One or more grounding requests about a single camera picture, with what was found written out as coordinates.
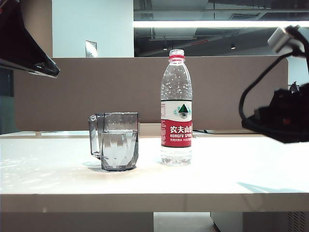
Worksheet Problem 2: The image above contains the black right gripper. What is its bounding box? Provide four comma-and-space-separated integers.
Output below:
241, 83, 309, 145

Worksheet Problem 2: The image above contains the Nongfu Spring water bottle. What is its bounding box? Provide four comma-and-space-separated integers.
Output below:
160, 49, 193, 167

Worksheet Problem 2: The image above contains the transparent grey faceted mug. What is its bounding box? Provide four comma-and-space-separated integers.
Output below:
89, 111, 140, 172

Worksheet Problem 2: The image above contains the long ceiling light strip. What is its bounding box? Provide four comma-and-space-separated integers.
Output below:
133, 20, 309, 28

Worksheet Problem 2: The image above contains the brown desk partition panel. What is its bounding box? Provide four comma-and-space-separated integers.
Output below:
14, 57, 290, 135

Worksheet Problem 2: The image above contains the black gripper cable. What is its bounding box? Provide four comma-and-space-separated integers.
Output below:
238, 25, 306, 121

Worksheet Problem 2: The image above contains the silver wall plaque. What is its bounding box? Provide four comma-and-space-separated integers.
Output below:
84, 40, 98, 58

